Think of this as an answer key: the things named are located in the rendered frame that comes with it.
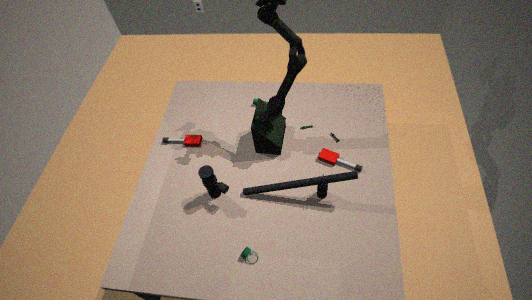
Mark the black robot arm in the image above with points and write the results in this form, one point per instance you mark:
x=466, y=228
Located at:
x=268, y=15

